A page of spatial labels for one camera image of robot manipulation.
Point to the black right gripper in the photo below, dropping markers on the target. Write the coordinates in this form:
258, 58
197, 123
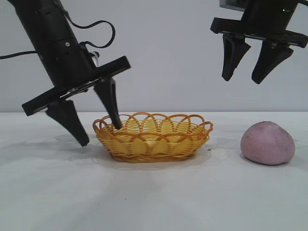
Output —
267, 16

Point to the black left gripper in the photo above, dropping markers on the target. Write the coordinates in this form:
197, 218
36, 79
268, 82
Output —
67, 65

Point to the pink purple peach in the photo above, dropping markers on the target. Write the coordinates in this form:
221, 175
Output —
267, 144

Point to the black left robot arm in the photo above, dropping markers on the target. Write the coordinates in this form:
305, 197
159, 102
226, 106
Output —
43, 21

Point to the yellow woven plastic basket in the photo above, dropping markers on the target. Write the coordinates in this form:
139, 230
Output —
149, 146

